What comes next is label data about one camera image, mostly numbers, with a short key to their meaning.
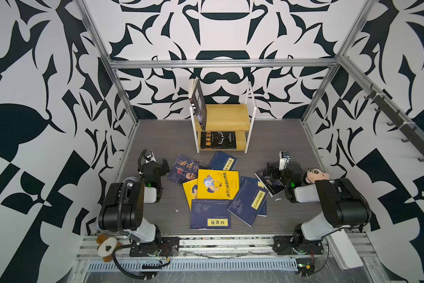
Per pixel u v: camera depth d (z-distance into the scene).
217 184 0.89
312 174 0.87
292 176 0.73
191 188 0.87
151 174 0.71
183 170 0.94
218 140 1.05
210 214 0.82
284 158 0.83
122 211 0.42
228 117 0.94
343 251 0.71
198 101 0.81
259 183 0.92
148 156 0.79
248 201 0.85
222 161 0.99
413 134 0.55
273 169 0.85
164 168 0.89
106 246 0.71
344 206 0.46
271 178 0.90
